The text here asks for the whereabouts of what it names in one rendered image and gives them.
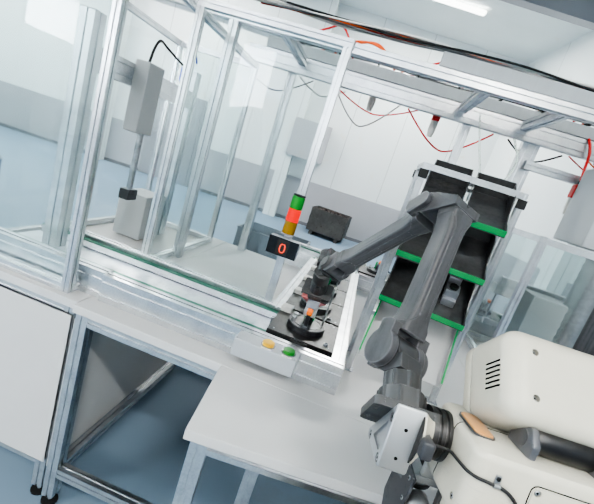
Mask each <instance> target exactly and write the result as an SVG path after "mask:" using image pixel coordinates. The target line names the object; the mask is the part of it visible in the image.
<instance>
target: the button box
mask: <svg viewBox="0 0 594 504"><path fill-rule="evenodd" d="M263 340H264V338H262V337H259V336H256V335H254V334H251V333H249V332H246V331H244V330H241V331H240V332H239V333H238V335H237V336H236V337H235V338H234V341H233V345H232V348H231V351H230V354H232V355H235V356H237V357H240V358H242V359H245V360H247V361H250V362H252V363H255V364H257V365H259V366H262V367H264V368H267V369H269V370H272V371H274V372H277V373H279V374H282V375H284V376H287V377H289V378H291V377H292V375H293V372H294V370H295V368H296V365H297V362H298V359H299V356H300V352H297V351H295V355H294V356H288V355H286V354H284V353H283V348H284V346H282V345H279V344H277V343H275V346H274V347H273V348H268V347H265V346H264V345H263V344H262V342H263Z"/></svg>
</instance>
